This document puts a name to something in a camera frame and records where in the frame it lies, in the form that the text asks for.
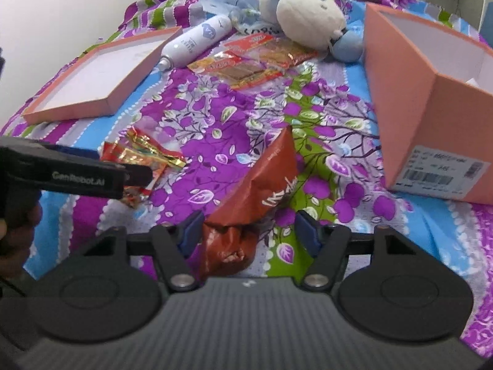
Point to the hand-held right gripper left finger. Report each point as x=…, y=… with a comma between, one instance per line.
x=190, y=232

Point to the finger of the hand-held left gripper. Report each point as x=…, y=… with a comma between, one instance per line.
x=73, y=152
x=138, y=176

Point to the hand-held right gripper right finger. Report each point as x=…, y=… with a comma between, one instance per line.
x=308, y=233

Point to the red and gold snack packet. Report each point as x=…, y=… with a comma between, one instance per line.
x=146, y=150

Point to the brown snack bag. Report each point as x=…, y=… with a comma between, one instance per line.
x=265, y=185

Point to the pink cardboard box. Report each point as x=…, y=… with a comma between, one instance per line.
x=404, y=104

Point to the person's left hand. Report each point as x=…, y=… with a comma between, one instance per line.
x=27, y=231

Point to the pink box lid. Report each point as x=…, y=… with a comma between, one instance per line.
x=96, y=73

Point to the red orange snack packet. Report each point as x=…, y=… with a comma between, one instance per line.
x=217, y=63

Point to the white spray bottle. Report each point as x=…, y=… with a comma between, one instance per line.
x=192, y=42

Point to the orange striped snack packet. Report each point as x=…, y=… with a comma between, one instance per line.
x=258, y=78

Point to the red label snack packet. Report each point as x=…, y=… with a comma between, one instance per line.
x=248, y=42

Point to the clear packet of brown wafers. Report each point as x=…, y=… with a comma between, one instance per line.
x=289, y=54

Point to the clear printed plastic packet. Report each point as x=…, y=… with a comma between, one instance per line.
x=256, y=27

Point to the white and blue plush toy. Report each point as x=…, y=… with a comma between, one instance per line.
x=308, y=15

